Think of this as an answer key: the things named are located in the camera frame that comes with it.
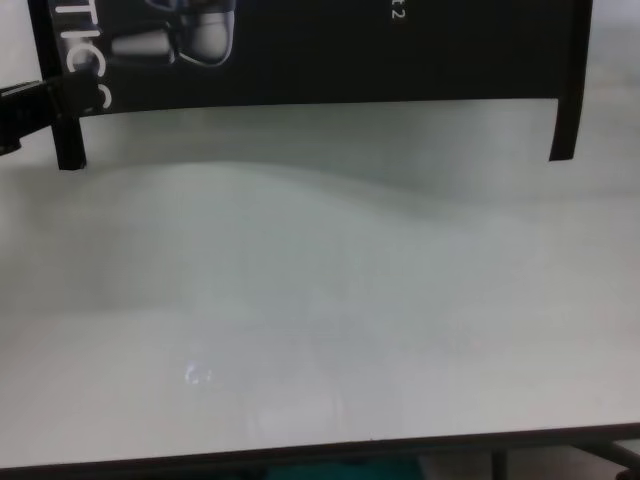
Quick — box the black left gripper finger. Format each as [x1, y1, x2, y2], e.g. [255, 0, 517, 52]
[0, 102, 57, 154]
[0, 75, 101, 120]

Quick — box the black robot poster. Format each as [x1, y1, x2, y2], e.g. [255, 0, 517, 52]
[29, 0, 594, 117]

